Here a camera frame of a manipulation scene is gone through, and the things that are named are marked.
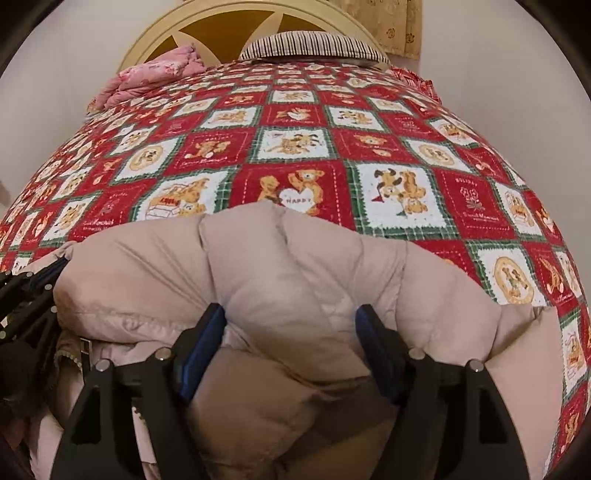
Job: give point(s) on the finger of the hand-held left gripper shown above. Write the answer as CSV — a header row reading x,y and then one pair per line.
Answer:
x,y
32,318
44,277

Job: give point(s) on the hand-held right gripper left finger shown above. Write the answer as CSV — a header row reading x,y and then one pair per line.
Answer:
x,y
203,350

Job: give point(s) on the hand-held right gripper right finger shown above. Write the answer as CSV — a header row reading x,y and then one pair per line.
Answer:
x,y
375,350

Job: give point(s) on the beige puffer jacket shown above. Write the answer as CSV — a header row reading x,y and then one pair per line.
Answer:
x,y
295,277

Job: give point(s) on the pink floral quilt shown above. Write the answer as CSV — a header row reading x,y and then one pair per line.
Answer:
x,y
147,76

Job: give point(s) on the red bear-print bedspread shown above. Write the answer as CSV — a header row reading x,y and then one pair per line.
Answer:
x,y
295,138

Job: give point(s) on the red ruffled cloth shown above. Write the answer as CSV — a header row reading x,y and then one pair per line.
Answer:
x,y
415,81

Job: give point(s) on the cream arched headboard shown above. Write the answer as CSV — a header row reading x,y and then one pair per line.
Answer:
x,y
217,32

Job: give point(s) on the striped pillow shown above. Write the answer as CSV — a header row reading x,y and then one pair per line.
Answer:
x,y
314,46

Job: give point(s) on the yellow curtain panel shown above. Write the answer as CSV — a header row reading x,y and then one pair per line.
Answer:
x,y
392,23

